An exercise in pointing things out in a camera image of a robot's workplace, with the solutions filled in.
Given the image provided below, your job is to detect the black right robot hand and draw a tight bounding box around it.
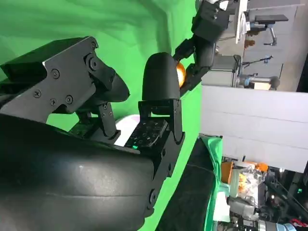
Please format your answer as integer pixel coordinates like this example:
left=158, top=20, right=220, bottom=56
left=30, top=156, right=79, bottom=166
left=0, top=36, right=186, bottom=231

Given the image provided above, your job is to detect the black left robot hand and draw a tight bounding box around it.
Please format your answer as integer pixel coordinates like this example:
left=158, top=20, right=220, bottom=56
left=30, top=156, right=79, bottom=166
left=174, top=33, right=217, bottom=96

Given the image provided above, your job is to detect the orange white toy bread roll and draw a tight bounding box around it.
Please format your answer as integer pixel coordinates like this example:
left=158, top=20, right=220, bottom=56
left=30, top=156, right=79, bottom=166
left=176, top=62, right=187, bottom=89

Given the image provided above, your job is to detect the grey metal machine box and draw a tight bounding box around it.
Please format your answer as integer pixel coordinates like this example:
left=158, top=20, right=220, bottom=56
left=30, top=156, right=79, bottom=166
left=211, top=54, right=242, bottom=88

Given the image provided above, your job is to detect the white hanging board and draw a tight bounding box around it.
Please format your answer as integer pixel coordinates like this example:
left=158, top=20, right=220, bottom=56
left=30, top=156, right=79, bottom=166
left=234, top=0, right=249, bottom=44

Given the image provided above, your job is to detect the lilac plate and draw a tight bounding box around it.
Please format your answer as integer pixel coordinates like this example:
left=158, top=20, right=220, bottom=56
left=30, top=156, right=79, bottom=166
left=114, top=115, right=141, bottom=146

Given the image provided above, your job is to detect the white partition panel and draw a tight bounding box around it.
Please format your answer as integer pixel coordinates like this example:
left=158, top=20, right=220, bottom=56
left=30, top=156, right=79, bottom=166
left=201, top=84, right=308, bottom=173

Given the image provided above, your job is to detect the orange plastic box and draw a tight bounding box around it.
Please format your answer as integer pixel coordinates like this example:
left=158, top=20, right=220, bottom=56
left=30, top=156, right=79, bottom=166
left=220, top=161, right=235, bottom=183

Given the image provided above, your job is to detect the black backdrop cloth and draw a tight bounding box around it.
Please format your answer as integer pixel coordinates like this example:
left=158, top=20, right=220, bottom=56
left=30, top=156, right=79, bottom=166
left=156, top=138, right=217, bottom=231

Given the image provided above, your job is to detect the green table cloth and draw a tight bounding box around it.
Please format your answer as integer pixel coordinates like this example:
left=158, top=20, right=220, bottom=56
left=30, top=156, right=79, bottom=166
left=0, top=0, right=224, bottom=231

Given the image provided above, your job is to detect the clear plastic bag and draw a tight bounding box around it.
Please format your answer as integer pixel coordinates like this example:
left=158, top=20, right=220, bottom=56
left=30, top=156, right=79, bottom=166
left=237, top=166, right=266, bottom=201

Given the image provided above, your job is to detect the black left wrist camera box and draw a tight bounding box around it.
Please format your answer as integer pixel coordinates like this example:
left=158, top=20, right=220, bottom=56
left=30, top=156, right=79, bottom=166
left=191, top=0, right=231, bottom=44

